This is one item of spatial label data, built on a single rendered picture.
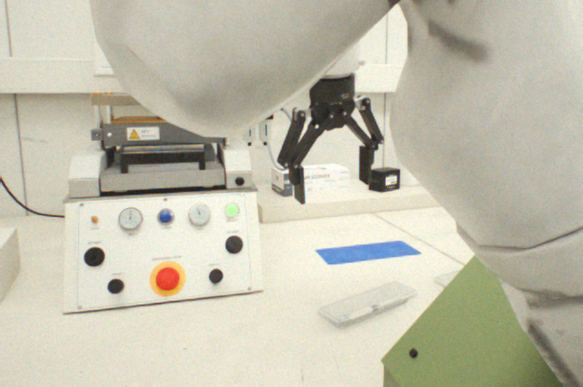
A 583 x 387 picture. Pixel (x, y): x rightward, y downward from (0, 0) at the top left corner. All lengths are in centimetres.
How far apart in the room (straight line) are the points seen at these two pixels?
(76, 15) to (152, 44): 135
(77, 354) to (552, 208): 66
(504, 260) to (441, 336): 20
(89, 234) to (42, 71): 72
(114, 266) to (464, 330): 60
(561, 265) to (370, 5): 16
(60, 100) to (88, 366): 97
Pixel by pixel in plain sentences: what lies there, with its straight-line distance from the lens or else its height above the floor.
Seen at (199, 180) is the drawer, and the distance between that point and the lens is 88.
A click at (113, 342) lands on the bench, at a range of 77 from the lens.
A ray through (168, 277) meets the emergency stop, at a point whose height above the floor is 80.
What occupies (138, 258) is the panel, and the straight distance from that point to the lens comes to 86.
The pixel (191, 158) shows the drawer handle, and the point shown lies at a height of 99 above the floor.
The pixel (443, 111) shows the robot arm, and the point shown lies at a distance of 23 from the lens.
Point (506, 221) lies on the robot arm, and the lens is 26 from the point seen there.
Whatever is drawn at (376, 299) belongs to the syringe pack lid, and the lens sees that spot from 80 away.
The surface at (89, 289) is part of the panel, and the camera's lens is 87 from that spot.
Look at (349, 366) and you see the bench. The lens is 67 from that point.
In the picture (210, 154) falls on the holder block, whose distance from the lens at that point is 98.
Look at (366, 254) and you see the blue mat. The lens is 106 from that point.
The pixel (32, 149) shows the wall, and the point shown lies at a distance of 156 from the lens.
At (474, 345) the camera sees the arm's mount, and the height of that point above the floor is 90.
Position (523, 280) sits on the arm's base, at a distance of 29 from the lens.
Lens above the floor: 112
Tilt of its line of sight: 9 degrees down
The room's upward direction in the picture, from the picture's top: straight up
